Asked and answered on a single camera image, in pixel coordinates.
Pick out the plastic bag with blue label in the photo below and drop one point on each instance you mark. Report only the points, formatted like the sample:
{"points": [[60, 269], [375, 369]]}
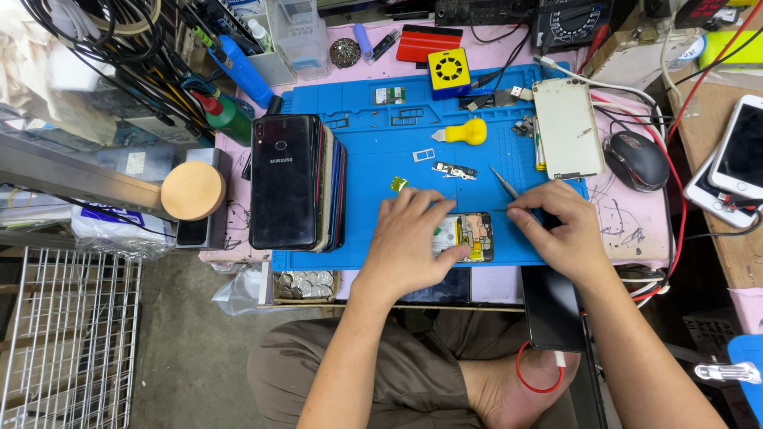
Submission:
{"points": [[116, 229]]}

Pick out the silver sim tray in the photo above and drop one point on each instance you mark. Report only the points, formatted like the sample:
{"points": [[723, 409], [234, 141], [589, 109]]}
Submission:
{"points": [[424, 155]]}

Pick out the silver metal clip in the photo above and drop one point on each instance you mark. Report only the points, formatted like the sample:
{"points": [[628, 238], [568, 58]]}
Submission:
{"points": [[727, 372]]}

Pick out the pile of small metal parts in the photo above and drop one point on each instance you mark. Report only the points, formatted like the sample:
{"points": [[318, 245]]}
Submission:
{"points": [[523, 126]]}

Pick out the yellow tape piece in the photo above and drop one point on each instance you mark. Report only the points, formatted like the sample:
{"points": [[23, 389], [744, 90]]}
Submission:
{"points": [[399, 184]]}

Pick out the black multimeter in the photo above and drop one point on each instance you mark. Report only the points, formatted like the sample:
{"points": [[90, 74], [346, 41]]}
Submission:
{"points": [[569, 24]]}

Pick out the pink table cover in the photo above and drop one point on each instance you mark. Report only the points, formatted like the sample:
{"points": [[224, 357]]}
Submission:
{"points": [[620, 220]]}

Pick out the black sim frame parts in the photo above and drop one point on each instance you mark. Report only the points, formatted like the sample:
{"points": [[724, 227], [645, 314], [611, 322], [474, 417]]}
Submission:
{"points": [[407, 117]]}

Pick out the silver metal box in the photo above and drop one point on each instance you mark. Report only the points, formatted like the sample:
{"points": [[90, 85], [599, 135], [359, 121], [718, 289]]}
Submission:
{"points": [[205, 232]]}

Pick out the dark glass panel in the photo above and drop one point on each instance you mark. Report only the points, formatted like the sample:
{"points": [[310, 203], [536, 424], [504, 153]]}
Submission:
{"points": [[441, 289]]}

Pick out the white phone with black screen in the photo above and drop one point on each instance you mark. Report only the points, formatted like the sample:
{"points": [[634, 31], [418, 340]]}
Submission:
{"points": [[742, 146], [709, 202]]}

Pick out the person's brown trousers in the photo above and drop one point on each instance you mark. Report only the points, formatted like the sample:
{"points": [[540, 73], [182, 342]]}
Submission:
{"points": [[381, 375]]}

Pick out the person's right hand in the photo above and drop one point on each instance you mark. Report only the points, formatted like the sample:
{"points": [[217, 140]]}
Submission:
{"points": [[566, 238]]}

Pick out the green circuit module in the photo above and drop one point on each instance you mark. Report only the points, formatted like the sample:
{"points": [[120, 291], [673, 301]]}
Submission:
{"points": [[390, 96]]}

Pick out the yellow green box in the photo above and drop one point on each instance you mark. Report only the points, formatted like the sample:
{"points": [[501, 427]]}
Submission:
{"points": [[733, 49]]}

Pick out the thin metal screwdriver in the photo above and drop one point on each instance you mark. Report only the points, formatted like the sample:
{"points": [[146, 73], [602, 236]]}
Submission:
{"points": [[505, 183]]}

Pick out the yellow square mini fan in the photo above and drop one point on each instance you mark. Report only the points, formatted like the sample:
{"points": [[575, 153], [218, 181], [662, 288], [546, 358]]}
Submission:
{"points": [[448, 71]]}

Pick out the green bottle with red cap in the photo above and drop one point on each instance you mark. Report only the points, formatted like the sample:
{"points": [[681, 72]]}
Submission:
{"points": [[229, 119]]}

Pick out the blue silicone repair mat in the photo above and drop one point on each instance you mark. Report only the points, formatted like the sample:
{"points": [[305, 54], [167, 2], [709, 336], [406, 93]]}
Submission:
{"points": [[381, 149]]}

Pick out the cream phone back cover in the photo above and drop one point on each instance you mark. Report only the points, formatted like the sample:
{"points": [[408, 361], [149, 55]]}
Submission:
{"points": [[567, 128]]}

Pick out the round wooden disc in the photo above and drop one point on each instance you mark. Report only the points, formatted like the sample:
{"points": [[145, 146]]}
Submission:
{"points": [[192, 190]]}

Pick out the red squeegee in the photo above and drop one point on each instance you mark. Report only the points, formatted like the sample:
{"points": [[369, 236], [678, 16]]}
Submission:
{"points": [[428, 45]]}

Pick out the black computer mouse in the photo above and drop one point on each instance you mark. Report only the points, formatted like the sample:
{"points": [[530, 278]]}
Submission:
{"points": [[636, 161]]}

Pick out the stack of phones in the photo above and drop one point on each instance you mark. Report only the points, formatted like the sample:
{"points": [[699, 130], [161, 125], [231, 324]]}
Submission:
{"points": [[283, 179]]}

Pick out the blue plastic board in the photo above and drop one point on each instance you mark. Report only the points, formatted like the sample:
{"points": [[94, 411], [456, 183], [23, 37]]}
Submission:
{"points": [[750, 351]]}

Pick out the person's bare foot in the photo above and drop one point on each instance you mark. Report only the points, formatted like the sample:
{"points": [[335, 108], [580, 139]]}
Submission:
{"points": [[512, 399]]}

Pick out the clear plastic container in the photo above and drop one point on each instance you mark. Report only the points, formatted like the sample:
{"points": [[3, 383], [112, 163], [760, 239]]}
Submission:
{"points": [[298, 36]]}

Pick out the box of coins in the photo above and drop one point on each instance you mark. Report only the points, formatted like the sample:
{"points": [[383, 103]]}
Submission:
{"points": [[307, 286]]}

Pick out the phone with exposed board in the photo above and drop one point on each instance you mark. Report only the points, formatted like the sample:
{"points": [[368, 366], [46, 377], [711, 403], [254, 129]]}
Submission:
{"points": [[477, 235]]}

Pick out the person's left hand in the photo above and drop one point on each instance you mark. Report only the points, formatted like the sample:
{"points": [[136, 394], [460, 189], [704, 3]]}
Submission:
{"points": [[402, 250]]}

